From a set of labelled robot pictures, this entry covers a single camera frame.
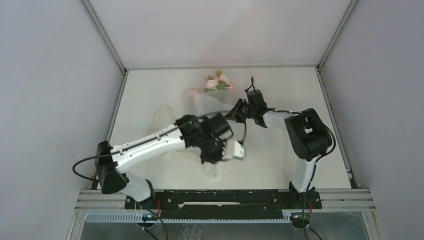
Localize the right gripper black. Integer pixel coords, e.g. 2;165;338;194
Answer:
225;97;257;123

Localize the translucent white wrapping paper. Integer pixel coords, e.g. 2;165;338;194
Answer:
186;83;237;181

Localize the cream printed ribbon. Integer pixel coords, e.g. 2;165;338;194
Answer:
148;105;200;164

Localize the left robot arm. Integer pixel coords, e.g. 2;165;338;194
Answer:
72;111;245;209

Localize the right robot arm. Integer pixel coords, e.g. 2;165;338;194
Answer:
225;89;337;208

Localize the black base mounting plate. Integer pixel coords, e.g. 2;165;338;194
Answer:
124;189;323;219

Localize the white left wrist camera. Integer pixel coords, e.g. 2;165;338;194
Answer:
222;140;245;161

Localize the white slotted cable duct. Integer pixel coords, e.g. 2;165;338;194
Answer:
85;212;301;224

